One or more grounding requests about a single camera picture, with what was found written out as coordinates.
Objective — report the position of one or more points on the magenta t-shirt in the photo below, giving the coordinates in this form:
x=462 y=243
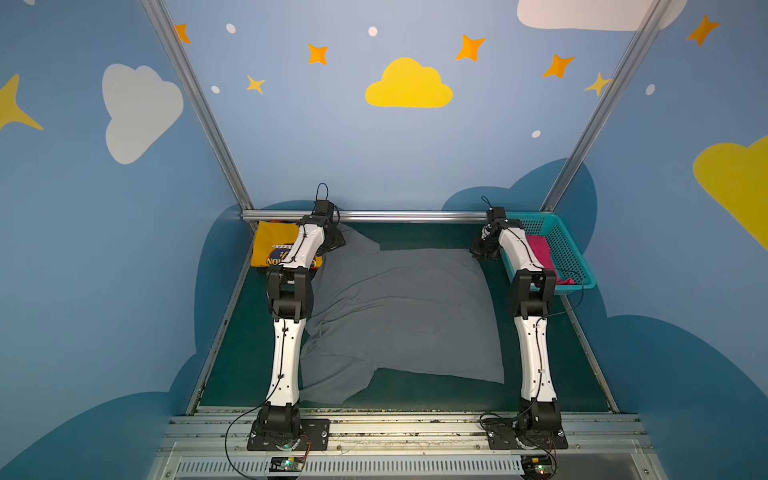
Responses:
x=542 y=251

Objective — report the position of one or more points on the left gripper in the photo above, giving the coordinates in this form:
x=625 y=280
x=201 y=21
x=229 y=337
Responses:
x=335 y=238

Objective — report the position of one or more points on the aluminium back rail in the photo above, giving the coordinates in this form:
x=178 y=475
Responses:
x=441 y=217

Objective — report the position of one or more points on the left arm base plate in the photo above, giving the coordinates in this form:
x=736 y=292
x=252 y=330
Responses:
x=313 y=433

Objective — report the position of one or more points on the folded yellow t-shirt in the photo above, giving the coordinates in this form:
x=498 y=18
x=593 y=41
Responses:
x=273 y=246

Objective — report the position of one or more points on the left controller board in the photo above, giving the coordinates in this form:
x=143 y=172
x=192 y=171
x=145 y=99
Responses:
x=292 y=465

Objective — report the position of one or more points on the right aluminium post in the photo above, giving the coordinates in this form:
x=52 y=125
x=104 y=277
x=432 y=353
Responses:
x=637 y=49

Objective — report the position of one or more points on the aluminium post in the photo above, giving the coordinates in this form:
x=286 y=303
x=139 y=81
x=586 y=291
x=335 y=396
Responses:
x=161 y=20
x=637 y=49

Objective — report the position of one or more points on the left aluminium post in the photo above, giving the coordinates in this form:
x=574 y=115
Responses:
x=161 y=20

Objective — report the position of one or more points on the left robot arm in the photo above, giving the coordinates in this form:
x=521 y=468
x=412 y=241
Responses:
x=290 y=302

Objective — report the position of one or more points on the front aluminium rail bed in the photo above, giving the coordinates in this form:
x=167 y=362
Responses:
x=403 y=445

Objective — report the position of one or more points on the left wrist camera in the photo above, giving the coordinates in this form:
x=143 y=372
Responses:
x=324 y=212

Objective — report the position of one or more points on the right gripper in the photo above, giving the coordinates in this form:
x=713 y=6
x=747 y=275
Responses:
x=481 y=248

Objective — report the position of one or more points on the controller board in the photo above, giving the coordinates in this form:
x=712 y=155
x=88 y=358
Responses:
x=292 y=465
x=537 y=468

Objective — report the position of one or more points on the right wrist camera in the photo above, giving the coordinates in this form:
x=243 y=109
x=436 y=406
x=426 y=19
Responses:
x=497 y=221

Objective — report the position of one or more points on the right controller board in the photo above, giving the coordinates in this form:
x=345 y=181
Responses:
x=537 y=468

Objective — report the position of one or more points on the grey t-shirt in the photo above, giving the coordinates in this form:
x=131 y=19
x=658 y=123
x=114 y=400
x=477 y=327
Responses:
x=424 y=311

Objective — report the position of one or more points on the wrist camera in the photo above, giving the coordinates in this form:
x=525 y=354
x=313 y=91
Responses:
x=497 y=221
x=324 y=212

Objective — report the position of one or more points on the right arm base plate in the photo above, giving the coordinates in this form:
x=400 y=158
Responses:
x=504 y=434

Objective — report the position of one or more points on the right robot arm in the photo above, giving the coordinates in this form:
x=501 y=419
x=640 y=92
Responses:
x=532 y=289

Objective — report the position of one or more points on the teal plastic basket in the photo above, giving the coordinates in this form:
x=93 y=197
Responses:
x=566 y=256

